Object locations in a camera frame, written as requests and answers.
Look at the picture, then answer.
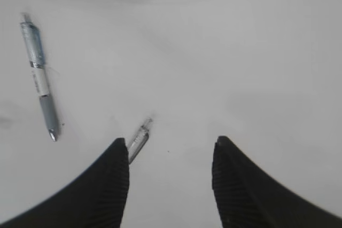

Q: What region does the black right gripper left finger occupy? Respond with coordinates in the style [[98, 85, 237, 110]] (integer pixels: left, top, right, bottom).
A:
[[1, 138, 129, 227]]

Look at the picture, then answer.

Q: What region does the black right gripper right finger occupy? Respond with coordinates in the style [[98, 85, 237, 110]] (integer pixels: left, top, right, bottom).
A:
[[212, 136, 341, 227]]

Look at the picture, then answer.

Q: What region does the grey white ballpoint pen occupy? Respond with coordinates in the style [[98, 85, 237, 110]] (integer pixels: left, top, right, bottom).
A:
[[127, 117, 153, 164]]

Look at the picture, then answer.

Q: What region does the blue grey ballpoint pen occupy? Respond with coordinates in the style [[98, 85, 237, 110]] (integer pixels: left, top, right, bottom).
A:
[[20, 13, 59, 142]]

